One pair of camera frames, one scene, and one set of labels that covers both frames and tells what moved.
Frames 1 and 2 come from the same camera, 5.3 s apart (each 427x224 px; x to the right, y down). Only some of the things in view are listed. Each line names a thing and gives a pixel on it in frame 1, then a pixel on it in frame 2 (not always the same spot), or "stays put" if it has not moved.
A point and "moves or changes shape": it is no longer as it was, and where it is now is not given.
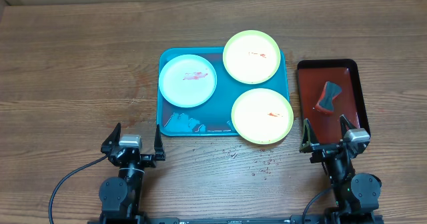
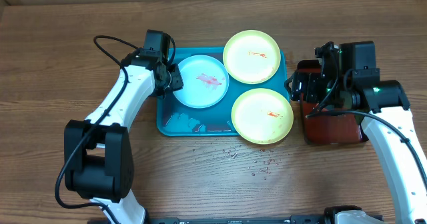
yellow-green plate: x=262 y=116 stays put
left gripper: x=149 y=162 to x=177 y=83
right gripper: x=331 y=153 to x=298 y=86
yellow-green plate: x=251 y=56 stays put
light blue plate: x=187 y=81 moves or changes shape
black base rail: x=295 y=219 stays put
